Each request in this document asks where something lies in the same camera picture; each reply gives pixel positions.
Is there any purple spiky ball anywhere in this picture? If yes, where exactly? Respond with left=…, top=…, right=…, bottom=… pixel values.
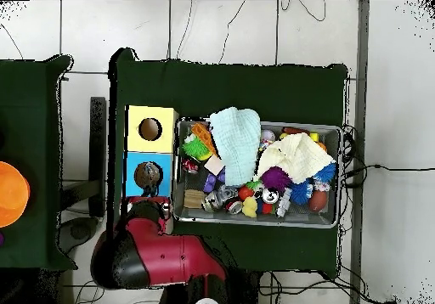
left=260, top=165, right=293, bottom=192

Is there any green spiky toy with eyes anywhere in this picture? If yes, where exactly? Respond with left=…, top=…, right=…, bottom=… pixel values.
left=181, top=134, right=212, bottom=160

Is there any long black cable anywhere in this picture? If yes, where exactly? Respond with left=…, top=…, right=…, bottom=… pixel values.
left=341, top=162, right=435, bottom=173

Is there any mint waffle cloth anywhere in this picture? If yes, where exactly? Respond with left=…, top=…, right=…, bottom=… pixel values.
left=208, top=105, right=263, bottom=188

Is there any grey rounded base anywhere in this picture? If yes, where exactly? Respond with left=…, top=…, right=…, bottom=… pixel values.
left=55, top=216, right=100, bottom=255

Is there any dark green table cloth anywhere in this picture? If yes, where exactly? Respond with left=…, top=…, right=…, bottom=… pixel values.
left=0, top=54, right=78, bottom=273
left=106, top=47, right=349, bottom=278

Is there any shallow wire mesh bin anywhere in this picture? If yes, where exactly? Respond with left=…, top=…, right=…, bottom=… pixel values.
left=172, top=115, right=343, bottom=229

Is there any white baseball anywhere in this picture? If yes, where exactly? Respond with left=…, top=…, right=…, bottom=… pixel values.
left=260, top=128, right=277, bottom=144

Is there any reddish brown ball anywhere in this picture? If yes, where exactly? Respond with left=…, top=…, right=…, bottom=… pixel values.
left=308, top=189, right=330, bottom=213

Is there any blue spiky ball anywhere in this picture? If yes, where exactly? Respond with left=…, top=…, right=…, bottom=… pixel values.
left=290, top=179, right=314, bottom=205

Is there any black upright panel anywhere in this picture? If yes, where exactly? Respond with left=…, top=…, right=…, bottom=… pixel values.
left=88, top=96, right=107, bottom=218

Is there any wooden three-hole box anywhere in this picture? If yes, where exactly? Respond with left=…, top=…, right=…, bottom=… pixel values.
left=120, top=104, right=180, bottom=235

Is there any orange round object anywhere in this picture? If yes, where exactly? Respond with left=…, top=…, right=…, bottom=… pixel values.
left=0, top=160, right=31, bottom=229

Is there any orange plastic grid toy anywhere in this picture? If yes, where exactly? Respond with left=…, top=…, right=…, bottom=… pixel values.
left=190, top=121, right=218, bottom=157

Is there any cream waffle cloth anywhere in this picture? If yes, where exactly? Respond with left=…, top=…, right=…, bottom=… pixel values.
left=256, top=132, right=337, bottom=185

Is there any clear plastic bottle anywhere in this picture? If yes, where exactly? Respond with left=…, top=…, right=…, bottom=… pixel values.
left=134, top=161, right=163, bottom=188

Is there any plain wooden block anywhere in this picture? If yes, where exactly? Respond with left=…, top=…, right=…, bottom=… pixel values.
left=203, top=154, right=225, bottom=176

